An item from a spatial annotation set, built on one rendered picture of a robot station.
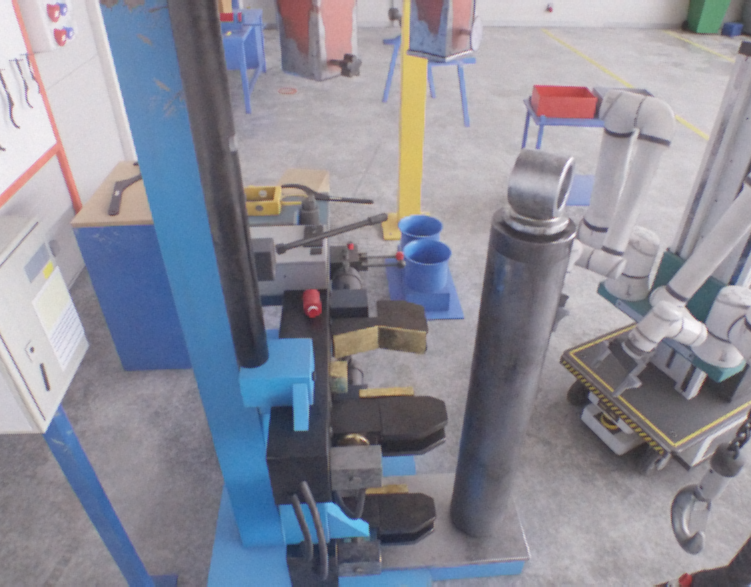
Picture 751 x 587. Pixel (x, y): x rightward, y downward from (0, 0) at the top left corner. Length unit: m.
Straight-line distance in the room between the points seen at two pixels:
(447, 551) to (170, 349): 1.79
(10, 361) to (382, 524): 1.17
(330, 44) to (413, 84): 2.85
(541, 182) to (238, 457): 1.25
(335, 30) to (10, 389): 0.98
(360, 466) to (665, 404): 1.70
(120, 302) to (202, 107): 2.06
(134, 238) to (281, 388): 1.56
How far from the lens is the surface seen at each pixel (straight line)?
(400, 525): 1.89
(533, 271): 1.43
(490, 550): 2.32
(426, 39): 1.35
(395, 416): 1.54
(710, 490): 0.92
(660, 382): 2.89
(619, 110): 2.26
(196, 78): 1.09
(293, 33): 1.07
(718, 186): 2.52
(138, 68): 1.23
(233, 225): 1.20
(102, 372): 3.43
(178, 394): 3.14
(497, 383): 1.68
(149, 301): 3.01
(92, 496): 1.90
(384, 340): 1.84
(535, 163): 1.37
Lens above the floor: 2.16
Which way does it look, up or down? 36 degrees down
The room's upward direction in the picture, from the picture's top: straight up
